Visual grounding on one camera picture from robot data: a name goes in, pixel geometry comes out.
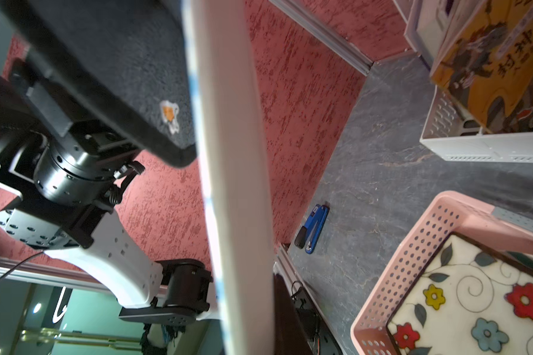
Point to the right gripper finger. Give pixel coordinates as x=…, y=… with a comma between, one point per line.
x=290, y=337

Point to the square floral plate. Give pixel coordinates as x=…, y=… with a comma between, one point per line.
x=469, y=299

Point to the colourful squiggle round plate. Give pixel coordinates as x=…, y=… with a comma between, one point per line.
x=234, y=172

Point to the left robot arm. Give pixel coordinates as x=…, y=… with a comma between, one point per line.
x=68, y=171

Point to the blue stapler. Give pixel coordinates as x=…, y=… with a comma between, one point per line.
x=310, y=232

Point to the pink plastic basket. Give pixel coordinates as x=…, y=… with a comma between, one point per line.
x=449, y=212

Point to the white file organiser rack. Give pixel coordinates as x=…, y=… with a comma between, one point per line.
x=449, y=133

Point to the yellow illustrated book in rack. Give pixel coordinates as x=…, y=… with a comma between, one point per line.
x=485, y=63

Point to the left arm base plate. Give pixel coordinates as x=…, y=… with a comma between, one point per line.
x=320, y=339

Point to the left aluminium corner post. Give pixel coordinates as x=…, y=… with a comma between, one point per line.
x=302, y=16

